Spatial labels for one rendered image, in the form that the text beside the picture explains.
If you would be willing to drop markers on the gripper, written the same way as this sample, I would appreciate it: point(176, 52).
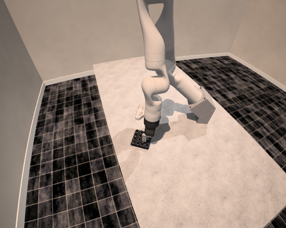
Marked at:
point(151, 121)

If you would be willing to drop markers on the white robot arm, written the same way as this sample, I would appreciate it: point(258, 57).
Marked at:
point(159, 56)

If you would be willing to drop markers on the black knob box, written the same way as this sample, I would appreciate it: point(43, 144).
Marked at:
point(137, 140)

